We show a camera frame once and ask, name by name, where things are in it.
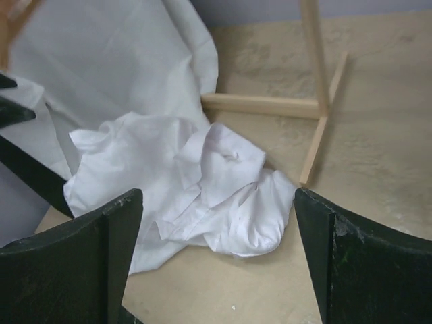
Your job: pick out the white shirt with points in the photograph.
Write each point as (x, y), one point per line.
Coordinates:
(201, 187)
(79, 64)

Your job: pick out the wooden hanger leftmost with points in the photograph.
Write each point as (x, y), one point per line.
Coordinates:
(14, 16)

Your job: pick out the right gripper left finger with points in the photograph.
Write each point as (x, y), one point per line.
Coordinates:
(75, 272)

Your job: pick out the wooden clothes rack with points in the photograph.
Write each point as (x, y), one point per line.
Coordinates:
(315, 109)

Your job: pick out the hanging white shirt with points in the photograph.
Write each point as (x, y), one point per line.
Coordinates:
(79, 64)

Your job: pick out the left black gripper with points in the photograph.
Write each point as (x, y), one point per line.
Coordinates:
(46, 183)

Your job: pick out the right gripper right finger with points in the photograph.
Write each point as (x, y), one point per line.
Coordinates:
(362, 271)

